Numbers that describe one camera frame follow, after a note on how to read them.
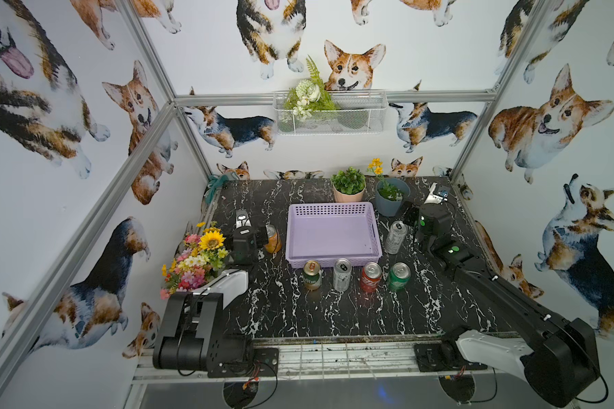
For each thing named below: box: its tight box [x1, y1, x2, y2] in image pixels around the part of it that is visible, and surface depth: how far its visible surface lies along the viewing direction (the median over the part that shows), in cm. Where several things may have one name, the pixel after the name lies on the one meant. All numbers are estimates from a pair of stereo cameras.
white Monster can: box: [385, 220, 408, 254], surface depth 90 cm
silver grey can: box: [332, 257, 353, 293], surface depth 80 cm
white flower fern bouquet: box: [281, 54, 337, 122], surface depth 82 cm
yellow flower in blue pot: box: [367, 157, 411, 217], surface depth 108 cm
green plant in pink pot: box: [330, 166, 366, 203], surface depth 105 cm
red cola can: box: [360, 261, 383, 294], surface depth 83 cm
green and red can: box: [302, 259, 323, 291], surface depth 83 cm
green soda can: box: [388, 261, 412, 292], surface depth 83 cm
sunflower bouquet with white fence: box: [160, 221, 229, 300], surface depth 78 cm
